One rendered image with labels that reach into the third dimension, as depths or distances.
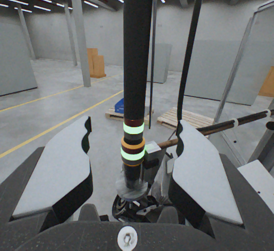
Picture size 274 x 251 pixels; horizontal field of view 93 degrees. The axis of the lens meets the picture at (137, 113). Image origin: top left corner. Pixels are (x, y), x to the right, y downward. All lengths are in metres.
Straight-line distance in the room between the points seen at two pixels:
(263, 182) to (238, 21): 12.17
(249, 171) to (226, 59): 5.18
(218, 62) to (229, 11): 7.22
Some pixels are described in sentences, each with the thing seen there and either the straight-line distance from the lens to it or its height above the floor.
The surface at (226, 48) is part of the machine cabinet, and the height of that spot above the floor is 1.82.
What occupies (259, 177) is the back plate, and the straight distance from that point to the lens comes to 0.66.
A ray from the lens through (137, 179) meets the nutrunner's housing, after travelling 0.29.
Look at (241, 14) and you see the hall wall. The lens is 12.64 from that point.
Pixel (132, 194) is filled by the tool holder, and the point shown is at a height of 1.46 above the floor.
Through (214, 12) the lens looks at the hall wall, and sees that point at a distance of 12.51.
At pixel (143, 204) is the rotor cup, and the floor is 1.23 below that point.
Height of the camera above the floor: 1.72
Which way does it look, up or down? 27 degrees down
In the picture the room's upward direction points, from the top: 3 degrees clockwise
